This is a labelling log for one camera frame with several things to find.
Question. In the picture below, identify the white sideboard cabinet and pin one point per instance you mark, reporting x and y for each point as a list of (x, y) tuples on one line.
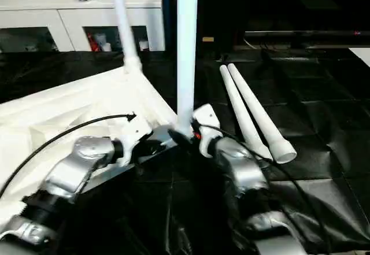
[(72, 15)]

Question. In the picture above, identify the small gold label plate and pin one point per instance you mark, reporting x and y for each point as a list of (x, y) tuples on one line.
[(208, 39)]

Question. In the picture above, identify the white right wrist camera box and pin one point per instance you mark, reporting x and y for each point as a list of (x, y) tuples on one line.
[(206, 119)]

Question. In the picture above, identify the red bottle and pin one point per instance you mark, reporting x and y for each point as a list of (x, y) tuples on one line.
[(94, 44)]

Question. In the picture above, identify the small white cup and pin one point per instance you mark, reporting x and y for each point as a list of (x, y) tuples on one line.
[(106, 47)]

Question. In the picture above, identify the black work mat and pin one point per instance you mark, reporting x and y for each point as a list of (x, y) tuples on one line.
[(318, 107)]

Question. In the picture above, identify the white plastic table leg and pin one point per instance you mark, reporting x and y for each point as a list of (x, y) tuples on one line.
[(125, 20), (257, 104), (186, 49), (240, 104)]

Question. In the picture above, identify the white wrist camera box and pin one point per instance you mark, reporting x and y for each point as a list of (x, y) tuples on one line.
[(136, 133), (206, 119)]

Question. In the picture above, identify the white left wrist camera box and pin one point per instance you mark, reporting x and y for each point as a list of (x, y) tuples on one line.
[(136, 133)]

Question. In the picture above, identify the white plastic table top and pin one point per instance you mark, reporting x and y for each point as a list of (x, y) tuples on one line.
[(72, 101)]

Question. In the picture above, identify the white board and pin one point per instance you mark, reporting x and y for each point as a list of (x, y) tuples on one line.
[(361, 57)]

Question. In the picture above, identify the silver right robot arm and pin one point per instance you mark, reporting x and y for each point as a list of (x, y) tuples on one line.
[(245, 171)]

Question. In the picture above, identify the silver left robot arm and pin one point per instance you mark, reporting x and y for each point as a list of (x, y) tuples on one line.
[(72, 168)]

